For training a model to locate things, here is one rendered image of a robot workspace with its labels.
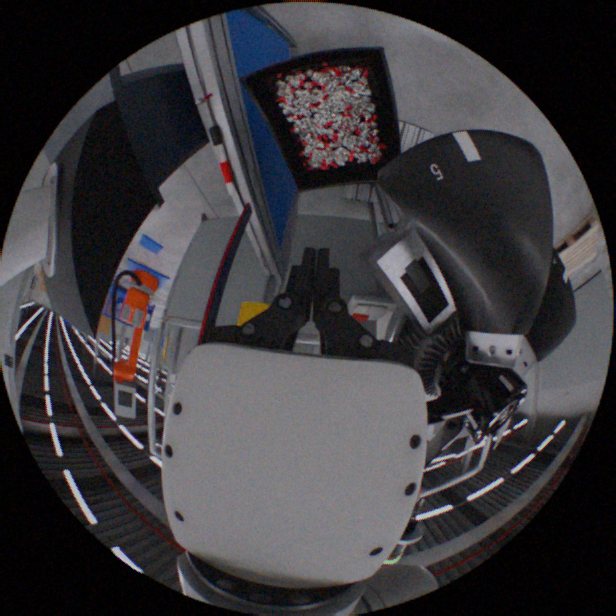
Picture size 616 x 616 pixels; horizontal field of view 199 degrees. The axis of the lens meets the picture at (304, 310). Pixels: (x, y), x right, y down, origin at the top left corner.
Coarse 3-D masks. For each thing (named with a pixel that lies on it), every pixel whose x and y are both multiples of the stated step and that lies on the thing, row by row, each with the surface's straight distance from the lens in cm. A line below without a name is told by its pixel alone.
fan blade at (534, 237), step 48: (432, 144) 21; (480, 144) 23; (528, 144) 28; (432, 192) 21; (480, 192) 21; (528, 192) 24; (432, 240) 22; (480, 240) 21; (528, 240) 23; (480, 288) 23; (528, 288) 25
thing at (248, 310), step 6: (246, 306) 49; (252, 306) 49; (258, 306) 48; (264, 306) 48; (240, 312) 49; (246, 312) 49; (252, 312) 48; (258, 312) 48; (240, 318) 49; (246, 318) 48; (240, 324) 48
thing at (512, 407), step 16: (464, 352) 32; (448, 368) 33; (464, 368) 34; (480, 368) 32; (496, 368) 32; (512, 368) 35; (448, 384) 34; (464, 384) 33; (480, 384) 30; (496, 384) 30; (512, 384) 30; (480, 400) 30; (496, 400) 29; (512, 400) 32; (464, 416) 32; (480, 416) 30; (496, 416) 31; (480, 432) 31
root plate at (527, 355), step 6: (522, 336) 40; (522, 342) 40; (522, 348) 40; (528, 348) 41; (522, 354) 40; (528, 354) 41; (534, 354) 41; (522, 360) 40; (528, 360) 41; (534, 360) 41; (516, 366) 39; (522, 366) 40; (528, 366) 41; (522, 372) 40; (522, 378) 40
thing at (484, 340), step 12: (468, 336) 28; (480, 336) 28; (492, 336) 28; (504, 336) 28; (516, 336) 28; (468, 348) 30; (480, 348) 29; (504, 348) 29; (516, 348) 29; (468, 360) 31; (480, 360) 31; (492, 360) 31; (504, 360) 31; (516, 360) 31
